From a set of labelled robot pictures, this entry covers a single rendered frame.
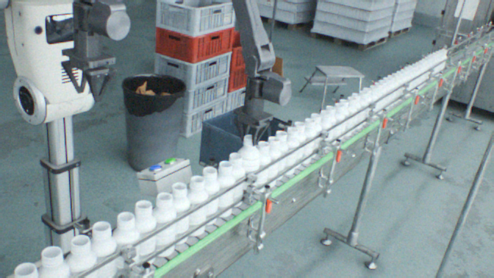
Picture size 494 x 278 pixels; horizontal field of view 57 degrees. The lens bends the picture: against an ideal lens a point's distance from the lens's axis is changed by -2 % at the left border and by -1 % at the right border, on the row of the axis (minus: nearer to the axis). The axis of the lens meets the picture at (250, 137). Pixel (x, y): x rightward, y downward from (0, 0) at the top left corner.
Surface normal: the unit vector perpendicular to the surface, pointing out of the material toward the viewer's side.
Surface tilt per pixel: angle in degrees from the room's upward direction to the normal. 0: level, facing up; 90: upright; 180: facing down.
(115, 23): 90
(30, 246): 0
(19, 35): 90
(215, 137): 90
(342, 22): 90
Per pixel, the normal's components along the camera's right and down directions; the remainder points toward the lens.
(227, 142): -0.59, 0.29
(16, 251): 0.12, -0.89
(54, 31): 0.80, 0.35
